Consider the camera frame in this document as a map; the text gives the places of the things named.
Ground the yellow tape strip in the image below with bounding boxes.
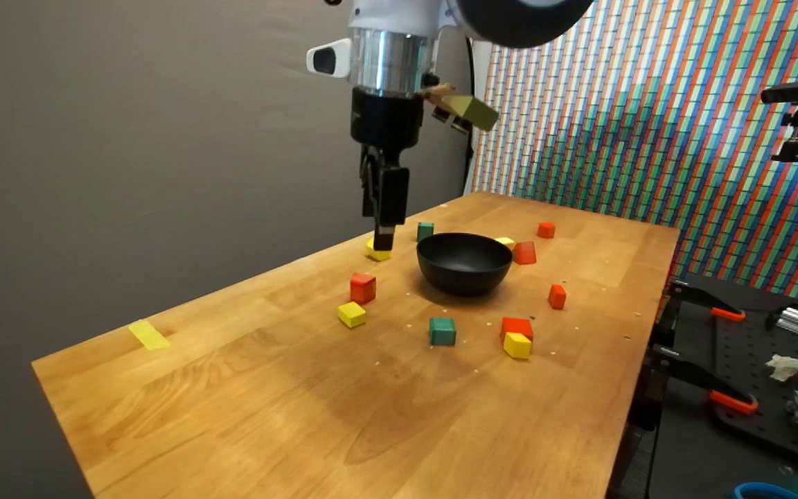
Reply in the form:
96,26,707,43
125,319,172,356

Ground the beige wrist camera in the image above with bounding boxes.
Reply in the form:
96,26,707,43
420,82,505,136

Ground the white crumpled item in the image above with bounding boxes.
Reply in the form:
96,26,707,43
764,352,798,382

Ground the large yellow wooden block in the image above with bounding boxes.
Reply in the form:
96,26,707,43
362,235,393,267

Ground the grey fabric backdrop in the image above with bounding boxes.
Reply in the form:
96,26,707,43
0,0,477,499

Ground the black pegboard bench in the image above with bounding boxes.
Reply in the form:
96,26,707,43
614,273,798,499

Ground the blue handled tool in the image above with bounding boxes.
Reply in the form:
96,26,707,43
728,479,798,499

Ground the black bowl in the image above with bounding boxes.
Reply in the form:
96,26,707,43
415,230,514,299

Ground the red wooden wedge block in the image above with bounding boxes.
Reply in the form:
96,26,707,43
509,240,541,270

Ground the black clamp orange handle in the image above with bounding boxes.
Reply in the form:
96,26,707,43
659,274,750,328
652,341,761,423

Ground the red wooden cube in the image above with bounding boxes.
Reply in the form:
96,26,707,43
347,273,379,308

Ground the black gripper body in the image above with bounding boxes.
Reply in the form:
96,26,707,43
348,86,427,156

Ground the green wooden cube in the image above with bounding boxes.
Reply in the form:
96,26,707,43
427,317,459,351

